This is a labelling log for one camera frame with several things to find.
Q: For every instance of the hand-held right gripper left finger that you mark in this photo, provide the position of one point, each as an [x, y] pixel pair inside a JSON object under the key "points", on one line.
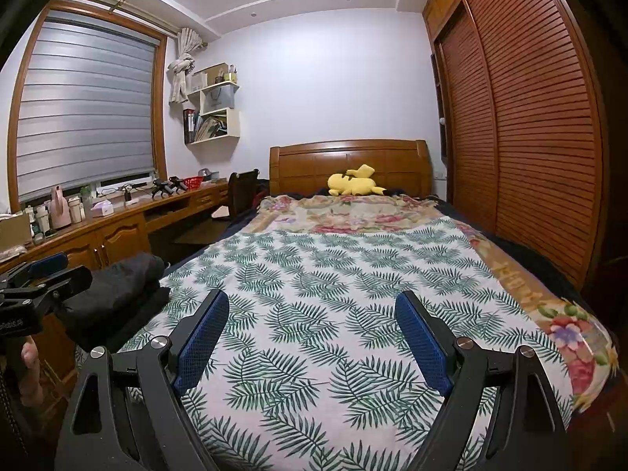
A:
{"points": [[201, 343]]}

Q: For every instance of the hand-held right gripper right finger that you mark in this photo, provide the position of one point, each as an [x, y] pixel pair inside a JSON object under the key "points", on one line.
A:
{"points": [[422, 343]]}

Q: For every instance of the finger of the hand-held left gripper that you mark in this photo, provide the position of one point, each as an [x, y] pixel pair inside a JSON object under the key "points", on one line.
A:
{"points": [[71, 284], [46, 265]]}

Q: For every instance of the person's left forearm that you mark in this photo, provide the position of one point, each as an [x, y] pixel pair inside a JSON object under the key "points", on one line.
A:
{"points": [[10, 427]]}

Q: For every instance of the folded black clothes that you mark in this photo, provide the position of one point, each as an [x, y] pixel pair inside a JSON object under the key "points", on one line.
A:
{"points": [[127, 319]]}

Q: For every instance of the person's left hand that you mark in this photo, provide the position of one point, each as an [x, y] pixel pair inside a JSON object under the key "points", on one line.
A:
{"points": [[32, 373]]}

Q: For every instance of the cardboard box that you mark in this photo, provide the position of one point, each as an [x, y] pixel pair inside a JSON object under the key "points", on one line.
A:
{"points": [[14, 233]]}

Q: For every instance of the wooden desk cabinet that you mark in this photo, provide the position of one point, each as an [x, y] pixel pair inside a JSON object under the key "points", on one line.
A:
{"points": [[113, 240]]}

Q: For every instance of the white bottle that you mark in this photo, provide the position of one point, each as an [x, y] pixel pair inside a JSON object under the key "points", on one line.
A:
{"points": [[74, 211]]}

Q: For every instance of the green topped bottle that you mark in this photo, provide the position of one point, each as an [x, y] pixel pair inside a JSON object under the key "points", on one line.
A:
{"points": [[87, 203]]}

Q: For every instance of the pink tissue box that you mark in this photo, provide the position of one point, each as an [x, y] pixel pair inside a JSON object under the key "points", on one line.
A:
{"points": [[103, 209]]}

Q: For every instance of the bed with leaf-print blanket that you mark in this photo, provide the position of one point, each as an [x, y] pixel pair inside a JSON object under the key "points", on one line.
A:
{"points": [[319, 304]]}

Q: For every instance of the black robot dog toy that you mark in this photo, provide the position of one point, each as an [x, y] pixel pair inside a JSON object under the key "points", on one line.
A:
{"points": [[179, 184], [161, 189]]}

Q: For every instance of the floral blanket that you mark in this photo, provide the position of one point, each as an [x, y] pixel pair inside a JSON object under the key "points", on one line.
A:
{"points": [[343, 213]]}

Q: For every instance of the dark desk chair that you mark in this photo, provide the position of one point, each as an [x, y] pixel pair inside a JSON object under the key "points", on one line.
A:
{"points": [[243, 194]]}

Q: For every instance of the red basket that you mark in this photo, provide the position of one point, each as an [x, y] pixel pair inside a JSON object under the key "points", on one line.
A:
{"points": [[195, 183]]}

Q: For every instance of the grey window blind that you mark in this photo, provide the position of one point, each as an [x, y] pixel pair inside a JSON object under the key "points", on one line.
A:
{"points": [[88, 108]]}

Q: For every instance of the yellow plush toy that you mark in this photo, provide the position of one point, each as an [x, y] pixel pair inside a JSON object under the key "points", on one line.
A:
{"points": [[355, 184]]}

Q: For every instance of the wooden bed headboard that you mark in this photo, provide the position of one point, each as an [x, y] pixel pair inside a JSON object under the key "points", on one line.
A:
{"points": [[304, 167]]}

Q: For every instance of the row of books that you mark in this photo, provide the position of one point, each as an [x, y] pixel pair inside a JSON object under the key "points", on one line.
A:
{"points": [[206, 127]]}

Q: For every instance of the beige tied curtain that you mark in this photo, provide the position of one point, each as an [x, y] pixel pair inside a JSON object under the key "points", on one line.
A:
{"points": [[179, 73]]}

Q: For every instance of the grey paper bag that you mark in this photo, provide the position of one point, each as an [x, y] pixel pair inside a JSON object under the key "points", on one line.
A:
{"points": [[218, 98]]}

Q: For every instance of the wooden louvred wardrobe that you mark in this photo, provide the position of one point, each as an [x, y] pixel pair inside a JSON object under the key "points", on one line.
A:
{"points": [[530, 108]]}

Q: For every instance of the wooden window frame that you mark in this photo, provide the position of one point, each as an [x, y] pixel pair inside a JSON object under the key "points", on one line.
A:
{"points": [[161, 108]]}

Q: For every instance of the white wall shelf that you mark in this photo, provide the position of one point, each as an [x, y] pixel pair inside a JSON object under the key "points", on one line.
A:
{"points": [[233, 125]]}

